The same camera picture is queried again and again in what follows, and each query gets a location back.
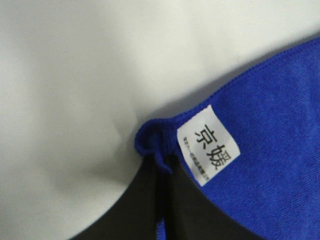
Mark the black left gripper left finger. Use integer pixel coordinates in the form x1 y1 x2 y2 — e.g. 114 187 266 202
72 154 163 240

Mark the blue microfiber towel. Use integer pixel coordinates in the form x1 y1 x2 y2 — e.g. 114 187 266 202
134 38 320 240

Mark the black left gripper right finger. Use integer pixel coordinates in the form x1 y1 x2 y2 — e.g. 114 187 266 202
164 155 250 240

